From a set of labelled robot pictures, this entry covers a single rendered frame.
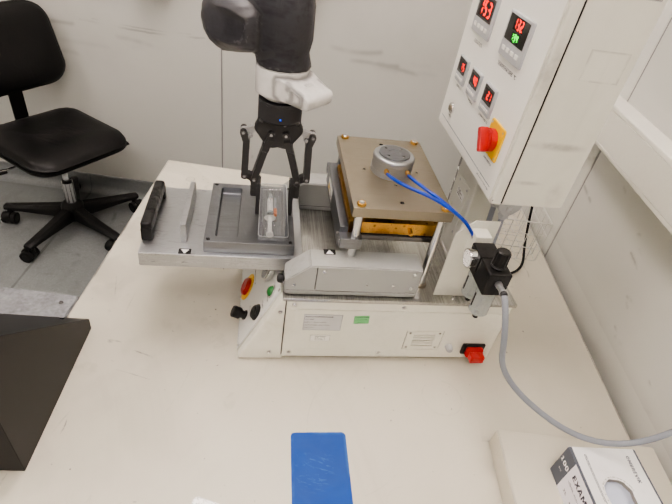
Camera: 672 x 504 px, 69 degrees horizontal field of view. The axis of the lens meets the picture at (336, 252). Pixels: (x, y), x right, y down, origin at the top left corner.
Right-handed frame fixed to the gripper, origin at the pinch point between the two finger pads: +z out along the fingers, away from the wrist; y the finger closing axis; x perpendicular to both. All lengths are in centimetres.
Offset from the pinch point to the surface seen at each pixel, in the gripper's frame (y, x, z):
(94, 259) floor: 76, -97, 103
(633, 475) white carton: -58, 48, 17
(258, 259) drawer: 2.4, 10.9, 6.7
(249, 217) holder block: 4.6, 1.9, 3.8
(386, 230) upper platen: -20.6, 10.0, -0.9
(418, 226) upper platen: -26.4, 9.9, -2.2
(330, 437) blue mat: -11.9, 34.1, 28.3
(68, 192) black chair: 90, -120, 83
